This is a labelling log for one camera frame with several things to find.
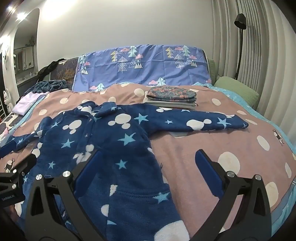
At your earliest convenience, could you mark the navy fleece star pajama top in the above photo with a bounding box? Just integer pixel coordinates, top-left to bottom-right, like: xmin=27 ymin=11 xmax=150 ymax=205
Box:
xmin=11 ymin=101 xmax=248 ymax=240

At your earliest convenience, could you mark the lavender folded cloth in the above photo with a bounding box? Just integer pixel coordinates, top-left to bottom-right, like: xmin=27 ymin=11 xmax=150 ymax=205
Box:
xmin=12 ymin=91 xmax=49 ymax=116

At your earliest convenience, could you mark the white lucky cat figurine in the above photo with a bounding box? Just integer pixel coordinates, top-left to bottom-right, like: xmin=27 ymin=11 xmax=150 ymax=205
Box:
xmin=3 ymin=89 xmax=14 ymax=113

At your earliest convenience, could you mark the dark teal fleece blanket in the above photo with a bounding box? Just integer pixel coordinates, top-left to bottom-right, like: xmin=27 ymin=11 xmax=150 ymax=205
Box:
xmin=23 ymin=80 xmax=68 ymax=95

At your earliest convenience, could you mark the black garment on headboard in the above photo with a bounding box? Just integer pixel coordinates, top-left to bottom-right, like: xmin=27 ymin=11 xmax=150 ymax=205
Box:
xmin=37 ymin=58 xmax=66 ymax=82

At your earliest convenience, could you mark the dark printed headboard cover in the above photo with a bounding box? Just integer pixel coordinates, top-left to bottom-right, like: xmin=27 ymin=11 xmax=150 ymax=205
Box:
xmin=50 ymin=57 xmax=78 ymax=89

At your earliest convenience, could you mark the green pillow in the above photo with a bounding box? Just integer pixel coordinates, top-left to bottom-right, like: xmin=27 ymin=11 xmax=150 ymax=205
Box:
xmin=214 ymin=76 xmax=259 ymax=107

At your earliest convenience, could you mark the grey pleated curtain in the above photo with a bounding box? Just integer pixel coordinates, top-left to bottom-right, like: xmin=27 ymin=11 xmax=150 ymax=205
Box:
xmin=211 ymin=1 xmax=295 ymax=139

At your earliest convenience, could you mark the blue tree print sheet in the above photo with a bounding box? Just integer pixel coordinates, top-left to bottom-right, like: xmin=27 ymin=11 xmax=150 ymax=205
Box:
xmin=72 ymin=45 xmax=211 ymax=92

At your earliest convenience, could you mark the black floor lamp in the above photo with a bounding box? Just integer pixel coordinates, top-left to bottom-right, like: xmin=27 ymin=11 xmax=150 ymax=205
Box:
xmin=234 ymin=13 xmax=247 ymax=80

